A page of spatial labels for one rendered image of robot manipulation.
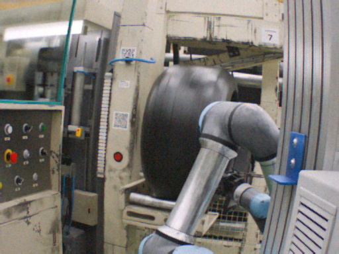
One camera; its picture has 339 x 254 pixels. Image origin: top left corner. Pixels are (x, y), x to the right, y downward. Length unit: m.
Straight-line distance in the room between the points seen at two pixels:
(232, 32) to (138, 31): 0.47
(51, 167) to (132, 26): 0.73
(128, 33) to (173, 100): 0.45
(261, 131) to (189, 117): 0.51
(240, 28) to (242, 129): 1.00
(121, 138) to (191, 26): 0.66
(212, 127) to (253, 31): 0.94
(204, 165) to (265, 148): 0.18
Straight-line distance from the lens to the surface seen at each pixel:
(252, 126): 1.00
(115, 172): 1.79
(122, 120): 1.76
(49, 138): 1.65
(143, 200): 1.68
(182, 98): 1.49
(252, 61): 2.04
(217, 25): 1.96
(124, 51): 1.78
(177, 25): 2.00
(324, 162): 0.59
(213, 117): 1.08
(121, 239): 1.86
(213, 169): 1.06
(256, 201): 1.21
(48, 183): 1.68
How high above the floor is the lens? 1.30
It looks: 3 degrees down
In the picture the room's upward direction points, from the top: 5 degrees clockwise
